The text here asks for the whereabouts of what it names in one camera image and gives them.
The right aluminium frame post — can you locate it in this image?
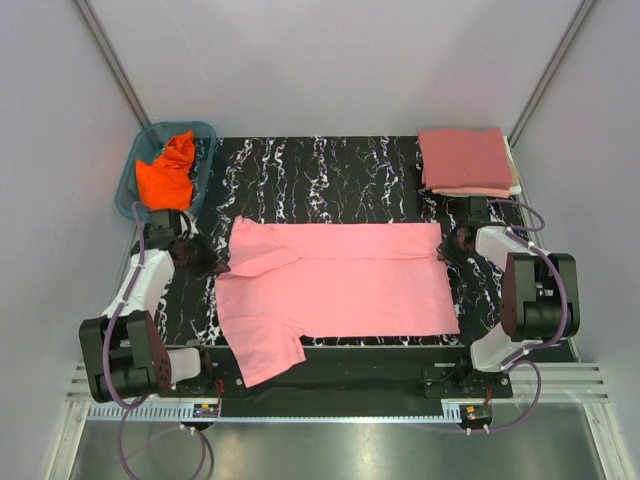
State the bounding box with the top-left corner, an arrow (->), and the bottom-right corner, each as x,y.
508,0 -> 600,148

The aluminium rail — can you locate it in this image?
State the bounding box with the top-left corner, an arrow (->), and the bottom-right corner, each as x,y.
64,362 -> 611,426

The aluminium frame post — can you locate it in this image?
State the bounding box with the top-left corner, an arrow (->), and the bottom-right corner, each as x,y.
508,0 -> 600,148
71,0 -> 151,129

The pink t-shirt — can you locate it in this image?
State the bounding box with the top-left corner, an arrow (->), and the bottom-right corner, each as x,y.
215,217 -> 459,387

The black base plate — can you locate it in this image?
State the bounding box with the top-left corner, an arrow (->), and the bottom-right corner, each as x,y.
159,344 -> 516,419

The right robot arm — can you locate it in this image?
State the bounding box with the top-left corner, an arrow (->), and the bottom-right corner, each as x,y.
437,197 -> 580,398

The orange t-shirt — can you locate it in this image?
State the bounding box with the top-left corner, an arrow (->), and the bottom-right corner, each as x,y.
135,131 -> 196,211

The left aluminium frame post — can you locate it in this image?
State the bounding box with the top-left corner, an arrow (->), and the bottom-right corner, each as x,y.
71,0 -> 151,129

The dark red folded shirt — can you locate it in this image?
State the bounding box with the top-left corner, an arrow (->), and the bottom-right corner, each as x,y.
418,128 -> 513,190

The peach folded shirt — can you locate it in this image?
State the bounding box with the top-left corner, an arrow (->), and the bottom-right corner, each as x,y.
429,187 -> 511,198

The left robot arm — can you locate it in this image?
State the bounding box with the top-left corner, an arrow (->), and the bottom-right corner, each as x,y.
79,209 -> 229,408

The teal plastic basket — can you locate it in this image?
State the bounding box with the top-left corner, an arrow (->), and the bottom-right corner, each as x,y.
115,121 -> 218,219

